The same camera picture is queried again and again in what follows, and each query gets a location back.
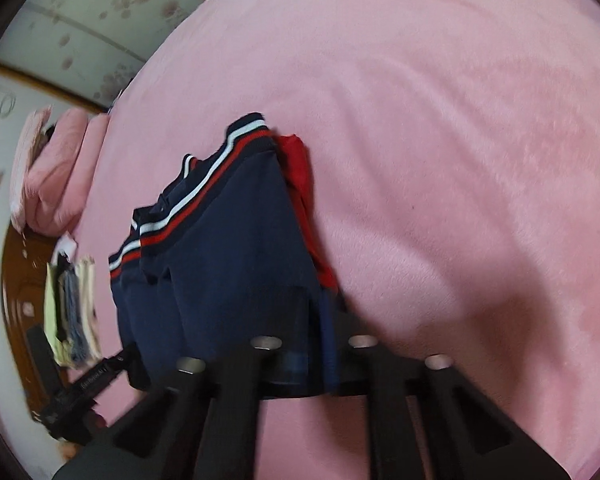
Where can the stack of folded clothes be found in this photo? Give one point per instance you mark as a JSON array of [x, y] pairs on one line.
[[72, 300]]

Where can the pink fleece bed blanket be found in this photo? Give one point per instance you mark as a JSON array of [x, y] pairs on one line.
[[430, 135]]

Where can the folded pink quilt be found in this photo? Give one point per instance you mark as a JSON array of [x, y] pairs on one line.
[[65, 175]]

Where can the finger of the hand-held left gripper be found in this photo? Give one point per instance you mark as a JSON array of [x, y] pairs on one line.
[[130, 365]]

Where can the navy and red varsity jacket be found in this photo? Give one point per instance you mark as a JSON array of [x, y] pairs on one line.
[[230, 240]]

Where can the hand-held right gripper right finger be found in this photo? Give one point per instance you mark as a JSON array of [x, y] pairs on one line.
[[380, 375]]

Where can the pink lace-trimmed pillow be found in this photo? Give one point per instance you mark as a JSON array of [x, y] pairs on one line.
[[25, 160]]

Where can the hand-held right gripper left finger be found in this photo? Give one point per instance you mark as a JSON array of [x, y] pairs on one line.
[[240, 375]]

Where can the wooden headboard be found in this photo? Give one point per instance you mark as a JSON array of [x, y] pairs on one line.
[[20, 280]]

